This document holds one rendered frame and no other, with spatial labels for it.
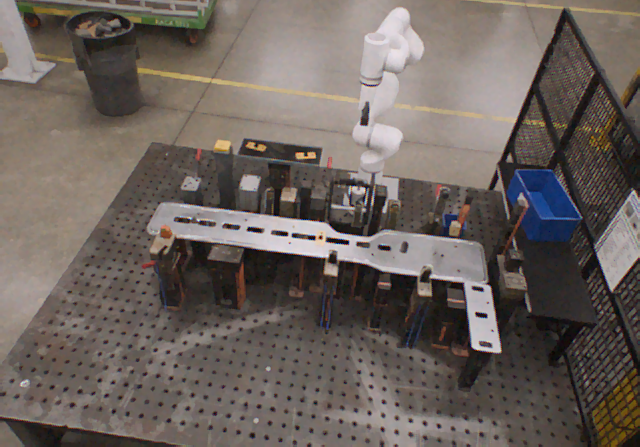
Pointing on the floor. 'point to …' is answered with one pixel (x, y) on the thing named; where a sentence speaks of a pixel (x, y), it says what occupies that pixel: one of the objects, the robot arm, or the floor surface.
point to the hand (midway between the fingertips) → (364, 116)
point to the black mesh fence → (585, 211)
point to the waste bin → (107, 59)
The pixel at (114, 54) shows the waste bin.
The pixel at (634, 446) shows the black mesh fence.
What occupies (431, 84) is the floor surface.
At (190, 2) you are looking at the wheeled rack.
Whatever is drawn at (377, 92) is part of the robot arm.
